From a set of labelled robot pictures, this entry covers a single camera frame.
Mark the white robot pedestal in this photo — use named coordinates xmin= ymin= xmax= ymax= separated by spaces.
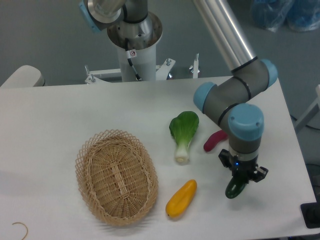
xmin=85 ymin=12 xmax=176 ymax=84

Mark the black cable on pedestal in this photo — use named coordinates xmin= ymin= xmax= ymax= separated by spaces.
xmin=124 ymin=37 xmax=143 ymax=82

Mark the black device at table edge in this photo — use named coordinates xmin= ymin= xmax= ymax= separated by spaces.
xmin=300 ymin=202 xmax=320 ymax=229

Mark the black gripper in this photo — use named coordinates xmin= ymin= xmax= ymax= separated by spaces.
xmin=218 ymin=147 xmax=269 ymax=183

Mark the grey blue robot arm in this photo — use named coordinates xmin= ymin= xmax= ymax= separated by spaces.
xmin=79 ymin=0 xmax=278 ymax=183

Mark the white chair armrest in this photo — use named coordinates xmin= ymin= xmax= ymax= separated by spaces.
xmin=0 ymin=65 xmax=46 ymax=89

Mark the dark green cucumber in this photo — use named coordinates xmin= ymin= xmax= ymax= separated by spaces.
xmin=225 ymin=176 xmax=248 ymax=199

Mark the purple sweet potato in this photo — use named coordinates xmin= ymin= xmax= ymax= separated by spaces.
xmin=203 ymin=130 xmax=228 ymax=152

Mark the green bok choy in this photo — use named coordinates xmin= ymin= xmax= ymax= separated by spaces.
xmin=169 ymin=111 xmax=199 ymax=164

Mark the thin curved rubber band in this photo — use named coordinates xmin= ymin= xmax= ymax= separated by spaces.
xmin=12 ymin=222 xmax=29 ymax=239

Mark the woven wicker basket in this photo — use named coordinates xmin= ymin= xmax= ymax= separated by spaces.
xmin=75 ymin=129 xmax=158 ymax=227

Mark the yellow mango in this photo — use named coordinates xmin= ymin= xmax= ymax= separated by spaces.
xmin=165 ymin=179 xmax=198 ymax=219

